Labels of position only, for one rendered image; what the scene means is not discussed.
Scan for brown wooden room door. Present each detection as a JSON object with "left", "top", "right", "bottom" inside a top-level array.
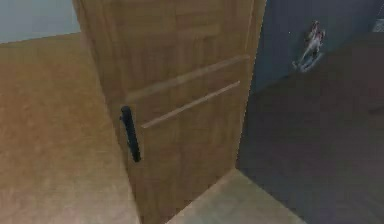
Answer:
[{"left": 71, "top": 0, "right": 268, "bottom": 224}]

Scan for black door handle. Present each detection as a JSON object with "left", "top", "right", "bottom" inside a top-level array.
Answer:
[{"left": 119, "top": 105, "right": 142, "bottom": 164}]

